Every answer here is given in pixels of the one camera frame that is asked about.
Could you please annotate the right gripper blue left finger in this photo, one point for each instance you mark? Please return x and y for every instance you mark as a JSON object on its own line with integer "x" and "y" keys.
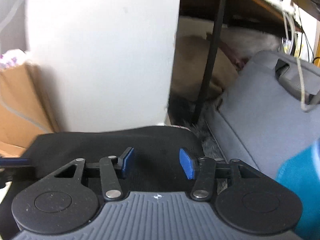
{"x": 127, "y": 158}

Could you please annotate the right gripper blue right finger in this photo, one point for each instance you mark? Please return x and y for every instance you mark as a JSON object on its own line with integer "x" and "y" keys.
{"x": 189, "y": 163}

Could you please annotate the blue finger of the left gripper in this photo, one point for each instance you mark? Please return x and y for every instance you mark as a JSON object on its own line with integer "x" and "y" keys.
{"x": 15, "y": 162}

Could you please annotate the black knit garment patterned lining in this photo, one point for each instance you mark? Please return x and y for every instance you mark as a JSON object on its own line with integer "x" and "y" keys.
{"x": 156, "y": 167}

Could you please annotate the brown cardboard sheet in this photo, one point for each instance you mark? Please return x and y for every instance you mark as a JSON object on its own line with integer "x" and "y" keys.
{"x": 26, "y": 111}

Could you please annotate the black table leg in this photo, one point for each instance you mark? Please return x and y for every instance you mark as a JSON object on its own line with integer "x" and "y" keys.
{"x": 214, "y": 44}

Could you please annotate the grey fabric storage bag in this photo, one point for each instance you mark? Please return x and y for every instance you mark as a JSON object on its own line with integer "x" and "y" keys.
{"x": 268, "y": 115}

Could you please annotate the purple white package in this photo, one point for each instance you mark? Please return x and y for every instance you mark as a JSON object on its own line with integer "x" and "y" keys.
{"x": 12, "y": 58}

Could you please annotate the brown plush cushion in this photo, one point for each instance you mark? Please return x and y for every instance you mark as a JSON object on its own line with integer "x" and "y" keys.
{"x": 189, "y": 65}

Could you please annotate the blue cartoon print fabric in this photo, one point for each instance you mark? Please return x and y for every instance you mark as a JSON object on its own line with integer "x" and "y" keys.
{"x": 300, "y": 174}

